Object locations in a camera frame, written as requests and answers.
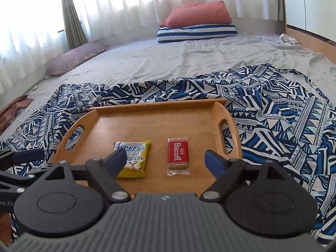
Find white sheer curtain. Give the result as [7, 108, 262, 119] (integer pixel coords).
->
[1, 0, 284, 93]

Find red Biscoff biscuit pack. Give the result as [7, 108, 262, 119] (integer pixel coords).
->
[167, 136, 190, 176]

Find white wardrobe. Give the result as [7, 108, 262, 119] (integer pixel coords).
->
[285, 0, 336, 42]

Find blue white striped pillow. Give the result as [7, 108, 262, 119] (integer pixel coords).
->
[157, 24, 238, 43]

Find wooden serving tray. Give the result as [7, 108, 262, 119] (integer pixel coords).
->
[52, 98, 242, 195]

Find green drape curtain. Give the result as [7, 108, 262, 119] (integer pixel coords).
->
[62, 0, 88, 49]

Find yellow Americ snack pack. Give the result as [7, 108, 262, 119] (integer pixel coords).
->
[114, 140, 150, 179]

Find wooden bed frame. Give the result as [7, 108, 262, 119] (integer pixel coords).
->
[286, 25, 335, 63]

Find blue patterned blanket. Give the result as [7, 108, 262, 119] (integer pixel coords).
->
[1, 64, 335, 246]

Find purple pillow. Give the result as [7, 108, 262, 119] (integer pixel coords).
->
[46, 43, 109, 77]

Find grey bed sheet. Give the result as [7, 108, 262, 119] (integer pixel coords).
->
[1, 33, 335, 140]

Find red pillow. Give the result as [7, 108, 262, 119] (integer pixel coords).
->
[160, 1, 232, 28]

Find brown red cloth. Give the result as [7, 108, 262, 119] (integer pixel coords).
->
[0, 94, 33, 134]

